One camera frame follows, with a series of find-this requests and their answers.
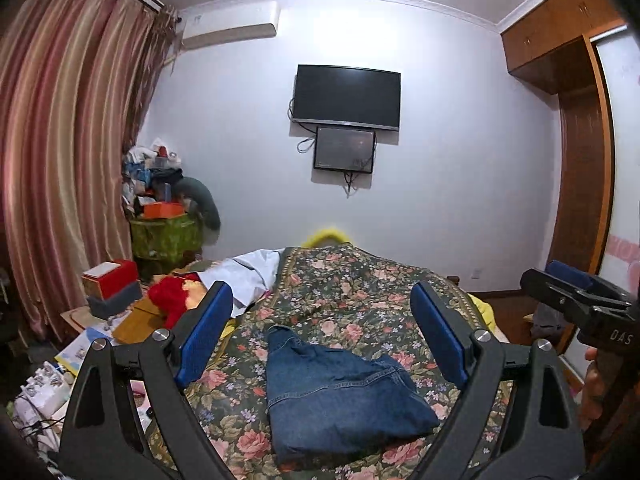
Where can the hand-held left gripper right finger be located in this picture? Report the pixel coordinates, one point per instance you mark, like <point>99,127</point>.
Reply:
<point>440,330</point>

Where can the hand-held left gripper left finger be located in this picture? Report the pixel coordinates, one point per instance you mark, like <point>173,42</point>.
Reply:
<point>205,330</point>

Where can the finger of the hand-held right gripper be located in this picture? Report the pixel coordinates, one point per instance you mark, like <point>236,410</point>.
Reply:
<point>565,300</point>
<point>575,272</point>

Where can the blue denim jeans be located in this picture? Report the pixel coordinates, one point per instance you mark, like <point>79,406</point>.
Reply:
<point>330,395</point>

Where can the person's right hand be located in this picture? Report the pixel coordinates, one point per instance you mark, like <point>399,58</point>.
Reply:
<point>595,390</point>

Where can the grey bag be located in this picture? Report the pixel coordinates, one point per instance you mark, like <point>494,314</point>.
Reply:
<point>547,322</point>

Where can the red plush toy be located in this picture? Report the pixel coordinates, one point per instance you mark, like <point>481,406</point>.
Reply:
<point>167,295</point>

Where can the wooden side table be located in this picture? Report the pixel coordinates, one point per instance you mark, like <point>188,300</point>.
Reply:
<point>140,322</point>

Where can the white cloth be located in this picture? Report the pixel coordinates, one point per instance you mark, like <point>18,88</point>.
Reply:
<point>245,272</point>

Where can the floral blanket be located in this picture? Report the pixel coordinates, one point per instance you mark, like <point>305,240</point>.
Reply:
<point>350,300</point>

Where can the green cloth covered cabinet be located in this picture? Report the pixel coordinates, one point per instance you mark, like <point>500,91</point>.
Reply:
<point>165,237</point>

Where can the red box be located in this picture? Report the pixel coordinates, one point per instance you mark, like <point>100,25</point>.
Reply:
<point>112,275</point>

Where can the wooden wardrobe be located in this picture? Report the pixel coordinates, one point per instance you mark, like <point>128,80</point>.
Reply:
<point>580,160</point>

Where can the printed booklet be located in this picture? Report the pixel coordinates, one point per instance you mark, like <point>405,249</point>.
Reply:
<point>82,352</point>

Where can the orange box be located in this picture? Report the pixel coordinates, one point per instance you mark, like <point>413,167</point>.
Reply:
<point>160,210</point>

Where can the dark grey garment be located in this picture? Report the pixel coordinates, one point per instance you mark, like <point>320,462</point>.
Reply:
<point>200,197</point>

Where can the pile of household clutter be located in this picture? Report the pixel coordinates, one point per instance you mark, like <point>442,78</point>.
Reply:
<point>147,170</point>

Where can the white power strip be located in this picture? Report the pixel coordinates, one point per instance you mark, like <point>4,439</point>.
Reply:
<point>42,392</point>

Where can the striped pink curtain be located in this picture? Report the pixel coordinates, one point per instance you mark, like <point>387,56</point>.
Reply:
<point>60,160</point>

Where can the white air conditioner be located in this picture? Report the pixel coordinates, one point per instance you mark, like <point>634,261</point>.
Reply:
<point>230,25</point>

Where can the white wall outlet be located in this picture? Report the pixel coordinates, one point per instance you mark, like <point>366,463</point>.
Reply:
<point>477,273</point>

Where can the small black wall monitor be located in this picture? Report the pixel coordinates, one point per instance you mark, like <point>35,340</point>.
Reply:
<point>345,149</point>

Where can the black wall television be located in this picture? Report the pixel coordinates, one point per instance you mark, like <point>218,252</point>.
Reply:
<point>347,95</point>

